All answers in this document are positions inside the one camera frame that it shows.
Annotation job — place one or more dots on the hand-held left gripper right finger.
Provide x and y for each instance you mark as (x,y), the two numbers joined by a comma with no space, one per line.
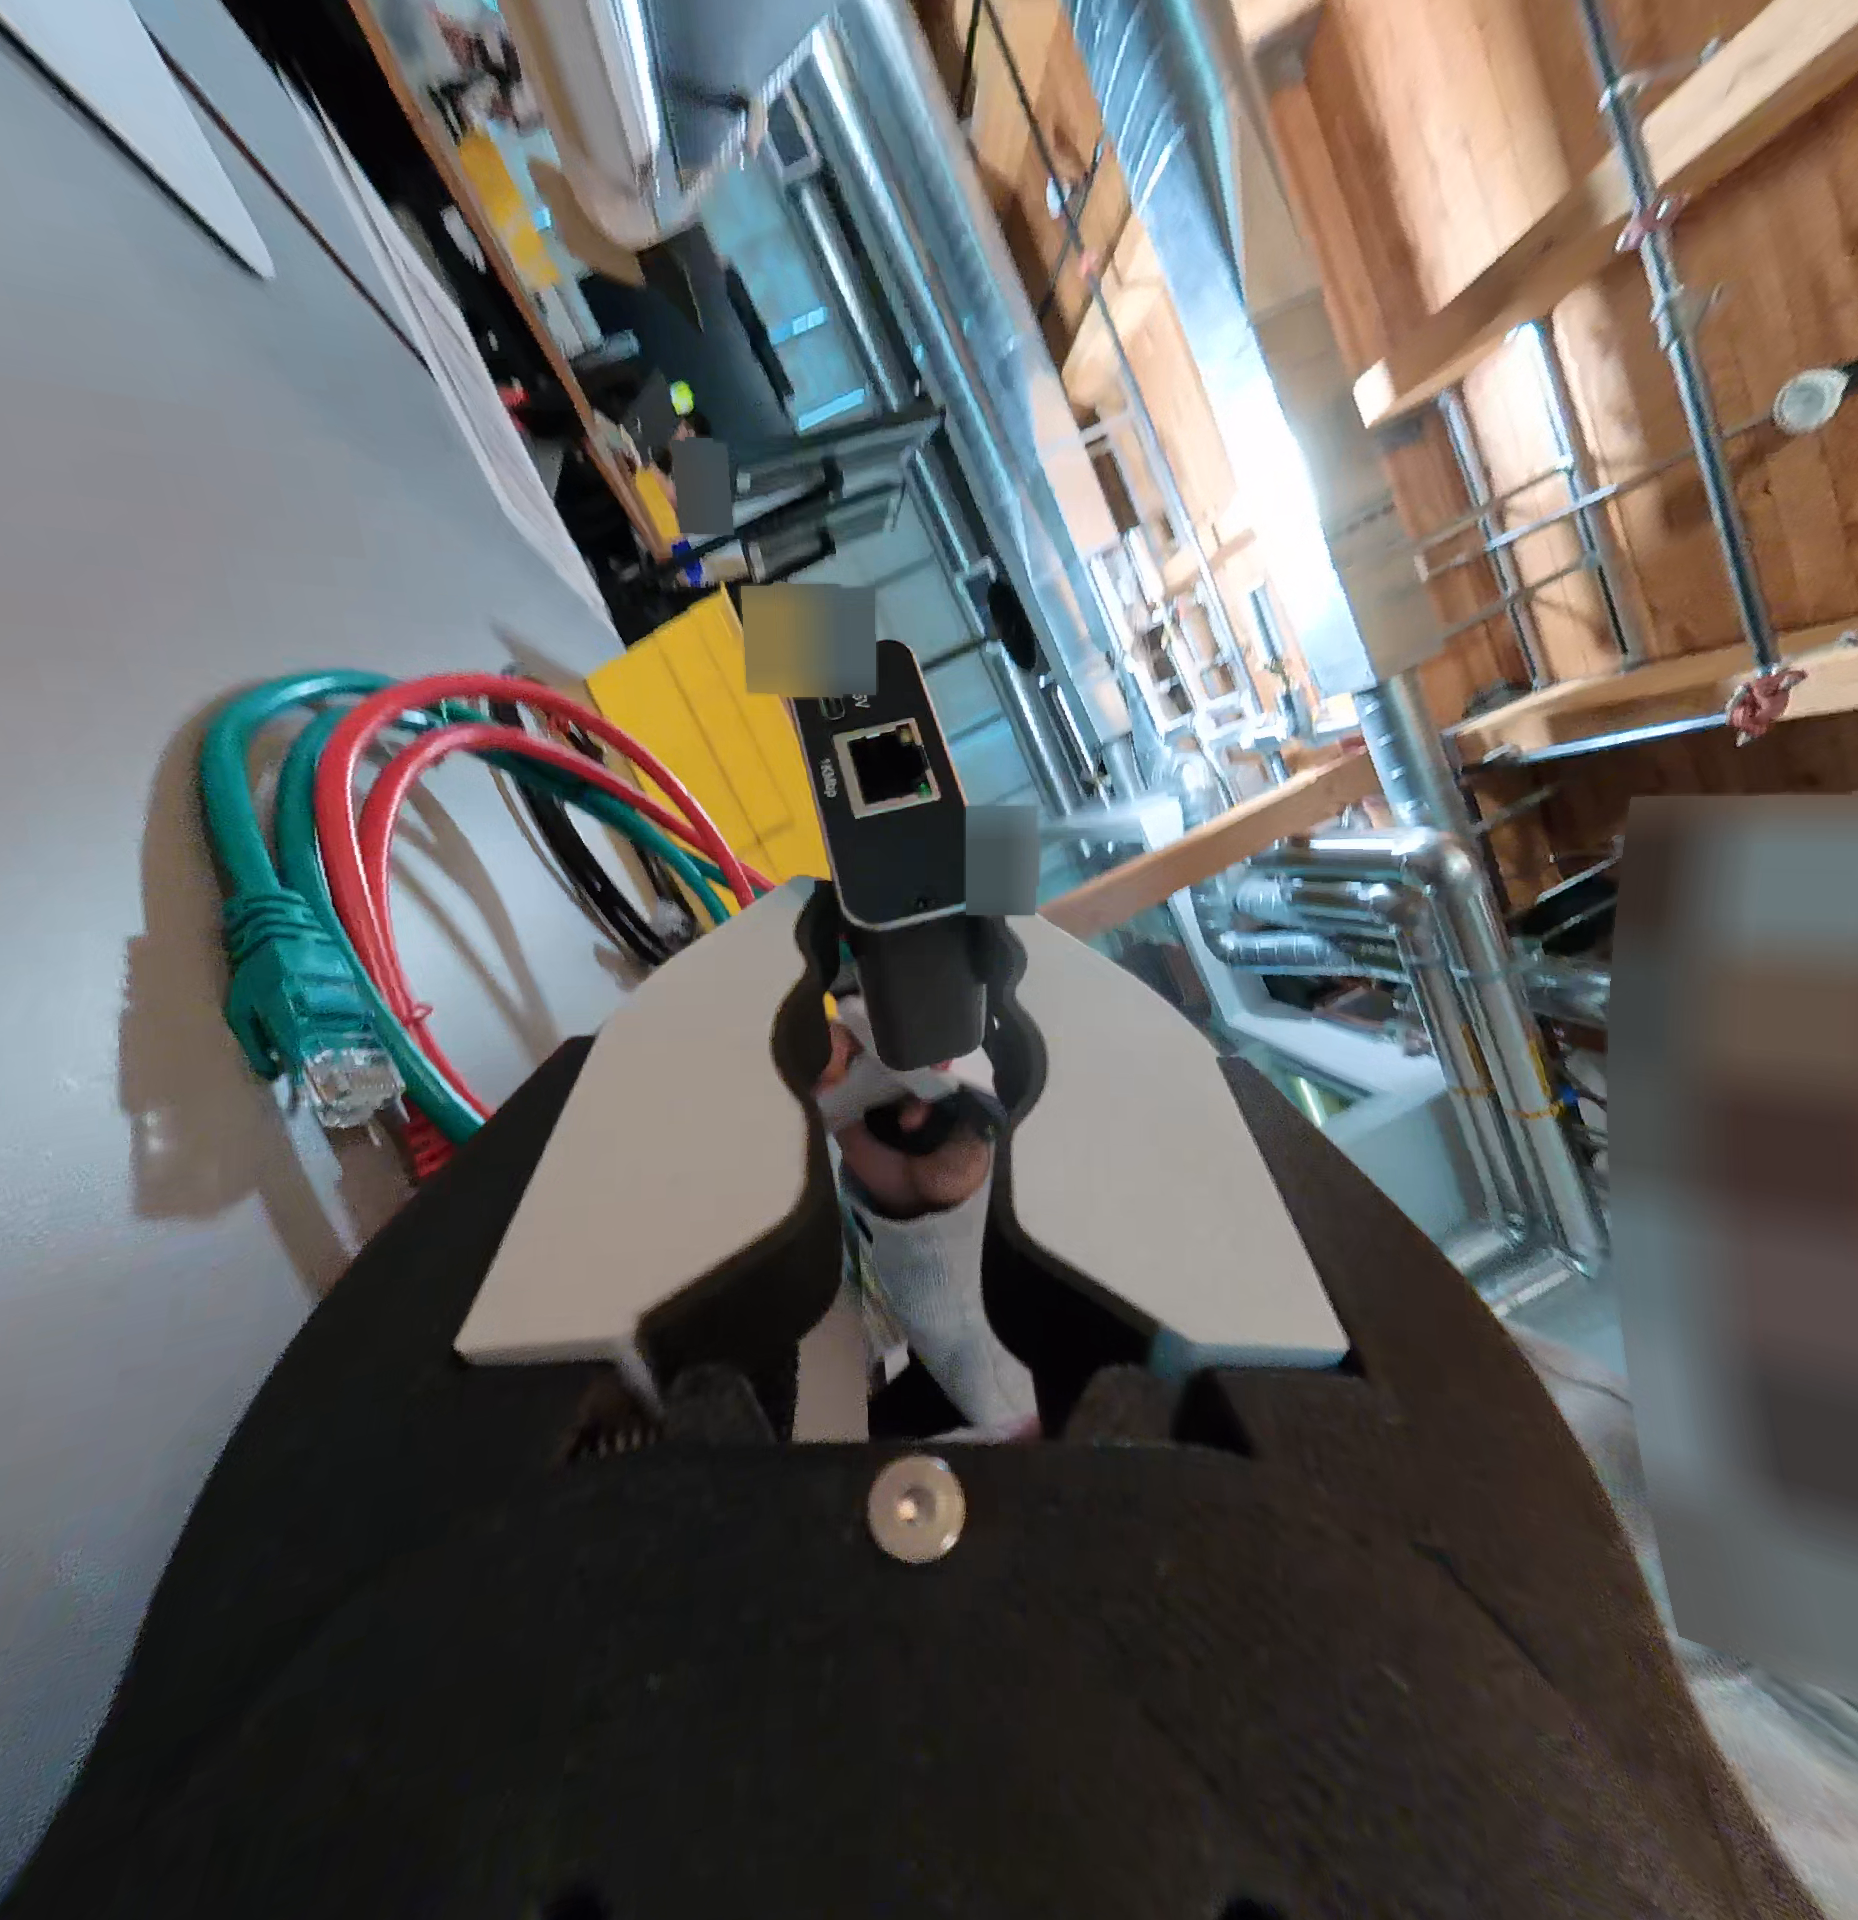
(1170,1186)

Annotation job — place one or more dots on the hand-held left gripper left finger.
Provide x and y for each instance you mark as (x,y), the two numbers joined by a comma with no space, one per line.
(645,1186)

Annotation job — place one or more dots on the black network splitter box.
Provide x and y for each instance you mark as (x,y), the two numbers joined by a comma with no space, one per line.
(884,842)

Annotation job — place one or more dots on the yellow plastic bin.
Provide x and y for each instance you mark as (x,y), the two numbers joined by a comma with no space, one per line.
(705,752)

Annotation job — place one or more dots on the person's right forearm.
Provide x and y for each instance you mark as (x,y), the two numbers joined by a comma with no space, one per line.
(945,1322)

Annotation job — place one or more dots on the person's right hand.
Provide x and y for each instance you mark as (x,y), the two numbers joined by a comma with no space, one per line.
(899,1186)

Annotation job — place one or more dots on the wooden ceiling beam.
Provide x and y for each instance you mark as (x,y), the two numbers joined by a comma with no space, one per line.
(1215,842)

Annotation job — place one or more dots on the black disc on rod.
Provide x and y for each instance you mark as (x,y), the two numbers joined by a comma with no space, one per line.
(1017,627)

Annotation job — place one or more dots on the white paper sheet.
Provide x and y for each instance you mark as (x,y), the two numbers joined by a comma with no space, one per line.
(465,391)

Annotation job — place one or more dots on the brown background desk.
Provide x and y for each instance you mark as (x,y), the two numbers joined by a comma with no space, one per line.
(538,315)

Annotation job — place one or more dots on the small yellow bin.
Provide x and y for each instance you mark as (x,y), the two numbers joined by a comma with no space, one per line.
(510,212)

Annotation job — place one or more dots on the cluster of silver duct pipes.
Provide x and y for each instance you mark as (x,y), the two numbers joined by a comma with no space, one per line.
(1439,931)

